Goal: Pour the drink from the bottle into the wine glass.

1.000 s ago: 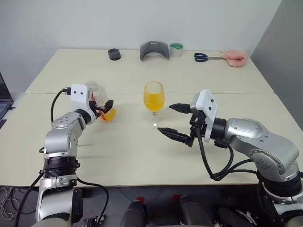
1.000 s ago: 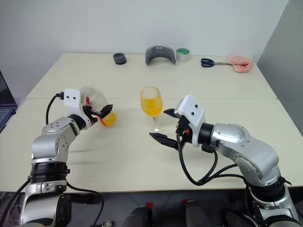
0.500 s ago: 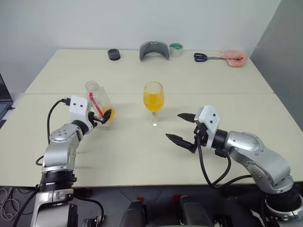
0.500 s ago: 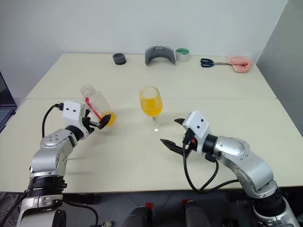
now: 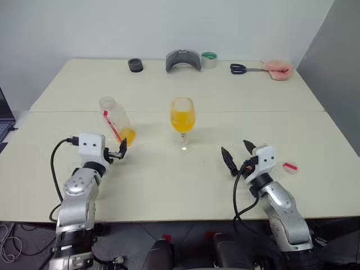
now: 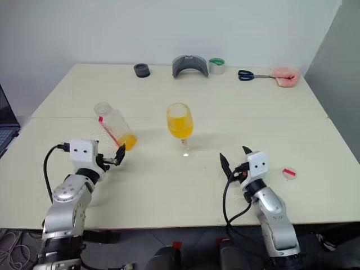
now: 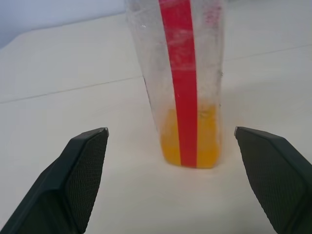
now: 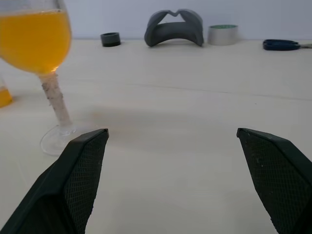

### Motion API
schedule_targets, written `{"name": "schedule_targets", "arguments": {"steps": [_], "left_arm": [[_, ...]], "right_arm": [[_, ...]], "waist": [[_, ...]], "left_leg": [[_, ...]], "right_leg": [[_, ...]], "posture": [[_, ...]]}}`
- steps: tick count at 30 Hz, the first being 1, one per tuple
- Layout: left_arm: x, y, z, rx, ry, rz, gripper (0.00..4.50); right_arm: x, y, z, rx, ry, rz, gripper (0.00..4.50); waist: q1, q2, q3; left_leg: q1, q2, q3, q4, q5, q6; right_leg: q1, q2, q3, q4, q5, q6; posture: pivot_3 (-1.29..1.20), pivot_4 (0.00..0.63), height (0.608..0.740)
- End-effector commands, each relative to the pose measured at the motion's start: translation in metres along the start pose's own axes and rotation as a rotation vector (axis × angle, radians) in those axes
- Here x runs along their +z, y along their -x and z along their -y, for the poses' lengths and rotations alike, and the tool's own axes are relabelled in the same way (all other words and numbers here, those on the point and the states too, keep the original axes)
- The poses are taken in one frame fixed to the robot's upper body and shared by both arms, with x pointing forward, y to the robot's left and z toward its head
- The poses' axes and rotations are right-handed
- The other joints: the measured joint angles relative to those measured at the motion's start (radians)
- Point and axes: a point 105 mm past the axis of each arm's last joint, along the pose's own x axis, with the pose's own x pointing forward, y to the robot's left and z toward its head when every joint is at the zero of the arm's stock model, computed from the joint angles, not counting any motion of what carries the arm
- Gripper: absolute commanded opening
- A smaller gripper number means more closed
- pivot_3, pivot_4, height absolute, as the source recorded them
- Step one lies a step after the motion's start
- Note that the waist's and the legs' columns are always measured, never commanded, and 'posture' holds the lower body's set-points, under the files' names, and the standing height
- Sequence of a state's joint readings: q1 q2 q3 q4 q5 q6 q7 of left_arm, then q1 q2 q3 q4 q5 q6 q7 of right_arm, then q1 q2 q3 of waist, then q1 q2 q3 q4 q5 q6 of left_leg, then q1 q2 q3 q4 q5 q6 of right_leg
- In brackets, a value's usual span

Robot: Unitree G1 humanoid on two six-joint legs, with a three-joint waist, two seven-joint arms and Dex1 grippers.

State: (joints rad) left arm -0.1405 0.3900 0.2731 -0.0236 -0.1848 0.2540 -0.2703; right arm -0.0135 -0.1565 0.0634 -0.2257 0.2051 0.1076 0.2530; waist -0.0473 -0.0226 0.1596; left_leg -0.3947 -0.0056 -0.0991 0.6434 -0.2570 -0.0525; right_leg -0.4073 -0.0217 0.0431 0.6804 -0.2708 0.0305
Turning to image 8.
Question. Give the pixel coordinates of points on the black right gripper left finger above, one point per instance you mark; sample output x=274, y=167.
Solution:
x=61, y=185

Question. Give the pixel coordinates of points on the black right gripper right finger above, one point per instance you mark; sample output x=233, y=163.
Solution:
x=280, y=175

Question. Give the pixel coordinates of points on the clear plastic drink bottle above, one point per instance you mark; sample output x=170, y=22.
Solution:
x=4, y=97

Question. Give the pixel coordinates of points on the wine glass with wrapped stem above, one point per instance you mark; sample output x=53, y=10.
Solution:
x=29, y=41

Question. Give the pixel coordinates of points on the silver tape roll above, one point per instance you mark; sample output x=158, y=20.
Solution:
x=223, y=36

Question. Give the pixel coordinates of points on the grey curved plastic shell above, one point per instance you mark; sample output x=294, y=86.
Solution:
x=151, y=34

